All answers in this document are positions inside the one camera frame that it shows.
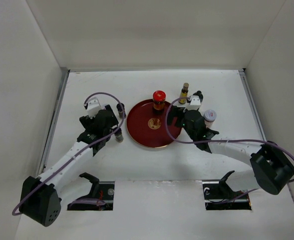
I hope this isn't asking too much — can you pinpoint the black pepper shaker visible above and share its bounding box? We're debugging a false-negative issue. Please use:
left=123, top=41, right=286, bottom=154
left=116, top=103, right=126, bottom=119
left=114, top=128, right=124, bottom=143

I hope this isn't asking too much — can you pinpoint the white lid jar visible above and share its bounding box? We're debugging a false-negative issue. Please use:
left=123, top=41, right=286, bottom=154
left=203, top=109, right=217, bottom=128

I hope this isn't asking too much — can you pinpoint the yellow bottle gold cap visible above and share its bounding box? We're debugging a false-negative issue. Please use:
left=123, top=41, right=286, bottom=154
left=178, top=82, right=189, bottom=105

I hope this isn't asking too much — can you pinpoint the red lid jar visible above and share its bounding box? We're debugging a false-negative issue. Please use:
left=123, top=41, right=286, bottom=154
left=153, top=90, right=166, bottom=111

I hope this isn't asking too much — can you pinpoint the black pepper shaker front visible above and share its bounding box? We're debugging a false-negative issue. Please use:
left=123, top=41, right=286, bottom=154
left=114, top=128, right=124, bottom=143

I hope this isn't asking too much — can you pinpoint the black cap white bottle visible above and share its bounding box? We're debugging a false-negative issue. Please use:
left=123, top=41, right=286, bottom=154
left=193, top=90, right=204, bottom=102

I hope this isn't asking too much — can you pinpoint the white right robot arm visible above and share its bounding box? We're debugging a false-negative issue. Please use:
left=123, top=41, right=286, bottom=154
left=166, top=106, right=294, bottom=198

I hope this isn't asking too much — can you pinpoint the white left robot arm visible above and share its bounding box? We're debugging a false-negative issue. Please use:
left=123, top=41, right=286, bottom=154
left=13, top=105, right=119, bottom=227

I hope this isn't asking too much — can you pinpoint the round red tray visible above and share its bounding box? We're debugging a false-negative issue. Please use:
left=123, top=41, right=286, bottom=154
left=126, top=99, right=173, bottom=148

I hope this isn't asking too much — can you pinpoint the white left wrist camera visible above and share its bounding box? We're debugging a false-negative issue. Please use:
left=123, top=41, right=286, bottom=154
left=84, top=97, right=102, bottom=119

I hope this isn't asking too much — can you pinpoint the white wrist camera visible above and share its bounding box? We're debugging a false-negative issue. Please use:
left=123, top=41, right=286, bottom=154
left=186, top=95, right=201, bottom=111
left=84, top=97, right=102, bottom=119

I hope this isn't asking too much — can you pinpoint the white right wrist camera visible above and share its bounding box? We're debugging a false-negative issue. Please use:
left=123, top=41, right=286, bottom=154
left=186, top=95, right=201, bottom=111

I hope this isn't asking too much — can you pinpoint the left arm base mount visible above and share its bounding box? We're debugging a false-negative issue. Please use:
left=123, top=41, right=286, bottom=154
left=67, top=172, right=115, bottom=211

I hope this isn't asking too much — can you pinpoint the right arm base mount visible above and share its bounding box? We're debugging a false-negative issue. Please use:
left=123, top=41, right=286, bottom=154
left=202, top=170, right=253, bottom=211

